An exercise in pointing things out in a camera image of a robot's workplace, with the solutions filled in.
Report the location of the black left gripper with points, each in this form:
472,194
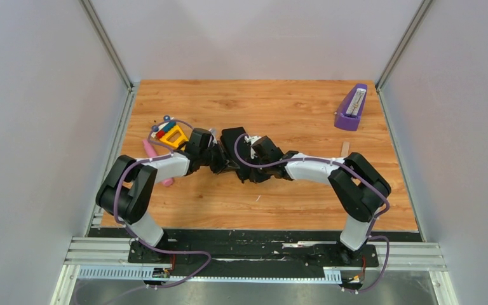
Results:
224,164

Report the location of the left aluminium frame post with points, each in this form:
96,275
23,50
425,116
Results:
107,44

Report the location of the aluminium frame post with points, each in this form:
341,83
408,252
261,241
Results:
415,22
107,44

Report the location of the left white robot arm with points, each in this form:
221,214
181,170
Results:
126,190

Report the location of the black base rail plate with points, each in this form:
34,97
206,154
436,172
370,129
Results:
251,253

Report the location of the colourful toy block truck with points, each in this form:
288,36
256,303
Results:
168,132

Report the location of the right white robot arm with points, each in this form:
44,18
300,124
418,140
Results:
361,190

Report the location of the purple metronome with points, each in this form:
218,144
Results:
349,113

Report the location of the small wooden block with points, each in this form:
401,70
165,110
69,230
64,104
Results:
345,149

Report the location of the black zip tool case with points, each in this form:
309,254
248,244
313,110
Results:
230,139

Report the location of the right aluminium frame post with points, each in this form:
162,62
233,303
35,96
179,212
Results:
415,22

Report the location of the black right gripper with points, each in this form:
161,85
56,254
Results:
256,178

